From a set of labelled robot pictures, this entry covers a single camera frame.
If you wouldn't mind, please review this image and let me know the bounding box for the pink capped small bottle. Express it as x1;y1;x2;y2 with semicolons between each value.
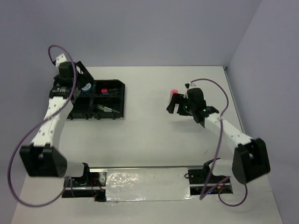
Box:
170;89;178;97

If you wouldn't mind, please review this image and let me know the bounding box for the yellow slim pen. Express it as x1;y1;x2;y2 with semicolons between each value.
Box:
97;105;112;111

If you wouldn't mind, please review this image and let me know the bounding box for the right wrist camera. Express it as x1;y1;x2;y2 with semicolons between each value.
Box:
185;82;197;91

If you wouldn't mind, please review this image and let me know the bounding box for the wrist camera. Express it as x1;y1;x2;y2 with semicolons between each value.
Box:
185;82;197;91
54;53;68;67

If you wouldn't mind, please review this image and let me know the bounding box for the purple cable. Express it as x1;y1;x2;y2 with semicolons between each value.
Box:
186;78;248;207
7;45;78;208

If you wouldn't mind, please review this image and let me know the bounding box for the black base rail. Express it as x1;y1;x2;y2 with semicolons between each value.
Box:
62;166;233;202

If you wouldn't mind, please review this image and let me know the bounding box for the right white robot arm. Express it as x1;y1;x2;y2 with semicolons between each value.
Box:
166;88;271;184

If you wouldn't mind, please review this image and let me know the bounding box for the black compartment organizer tray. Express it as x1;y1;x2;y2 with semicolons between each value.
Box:
67;79;125;120

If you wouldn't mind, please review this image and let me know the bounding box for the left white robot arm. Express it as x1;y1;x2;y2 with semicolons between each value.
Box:
20;61;94;186

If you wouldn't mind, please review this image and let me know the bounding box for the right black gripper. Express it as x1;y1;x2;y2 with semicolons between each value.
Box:
167;92;195;116

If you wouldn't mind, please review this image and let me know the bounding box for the pink highlighter marker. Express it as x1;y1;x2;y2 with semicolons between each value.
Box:
101;89;108;94

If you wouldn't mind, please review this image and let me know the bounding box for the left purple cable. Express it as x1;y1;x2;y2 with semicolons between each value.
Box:
7;45;78;208

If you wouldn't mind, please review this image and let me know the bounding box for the silver foil covered panel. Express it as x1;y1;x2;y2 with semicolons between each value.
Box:
106;168;191;202

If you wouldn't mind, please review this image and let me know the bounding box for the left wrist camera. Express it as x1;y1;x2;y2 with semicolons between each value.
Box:
54;53;68;67

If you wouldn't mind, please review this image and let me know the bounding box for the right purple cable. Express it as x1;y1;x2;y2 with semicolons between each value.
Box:
186;78;248;207

